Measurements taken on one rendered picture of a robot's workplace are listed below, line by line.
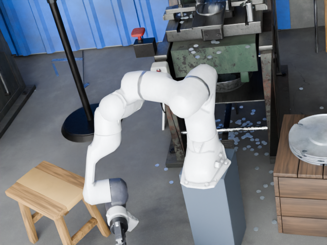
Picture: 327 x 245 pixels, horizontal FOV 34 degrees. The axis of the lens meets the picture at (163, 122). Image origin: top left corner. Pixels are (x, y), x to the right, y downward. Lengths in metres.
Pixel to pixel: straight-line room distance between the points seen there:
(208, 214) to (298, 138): 0.48
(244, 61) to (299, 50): 1.23
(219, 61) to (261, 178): 0.61
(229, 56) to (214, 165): 0.67
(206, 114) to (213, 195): 0.34
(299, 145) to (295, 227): 0.36
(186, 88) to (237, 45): 0.68
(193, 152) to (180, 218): 0.61
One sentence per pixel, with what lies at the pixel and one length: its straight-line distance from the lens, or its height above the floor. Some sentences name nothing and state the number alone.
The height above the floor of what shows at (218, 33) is 0.68.
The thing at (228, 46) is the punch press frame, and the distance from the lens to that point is 2.44.
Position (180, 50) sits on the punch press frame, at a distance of 2.48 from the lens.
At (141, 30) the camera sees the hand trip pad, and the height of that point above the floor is 0.76.
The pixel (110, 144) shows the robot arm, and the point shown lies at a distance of 2.11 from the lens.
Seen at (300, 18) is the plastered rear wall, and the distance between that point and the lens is 3.92.
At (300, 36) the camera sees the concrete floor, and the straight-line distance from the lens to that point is 3.84.
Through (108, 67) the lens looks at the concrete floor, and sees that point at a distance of 3.88.
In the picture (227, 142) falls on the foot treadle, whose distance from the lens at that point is 2.63.
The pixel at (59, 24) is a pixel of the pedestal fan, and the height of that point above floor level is 0.68.
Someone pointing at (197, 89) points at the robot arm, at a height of 0.82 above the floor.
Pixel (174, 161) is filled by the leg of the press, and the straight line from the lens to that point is 2.79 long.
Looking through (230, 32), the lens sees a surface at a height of 0.66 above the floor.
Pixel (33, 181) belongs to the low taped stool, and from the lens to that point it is 2.46.
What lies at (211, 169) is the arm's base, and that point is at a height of 0.50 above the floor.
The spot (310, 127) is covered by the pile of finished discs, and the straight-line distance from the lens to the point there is 2.31.
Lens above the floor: 1.77
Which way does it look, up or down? 34 degrees down
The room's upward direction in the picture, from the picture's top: 13 degrees counter-clockwise
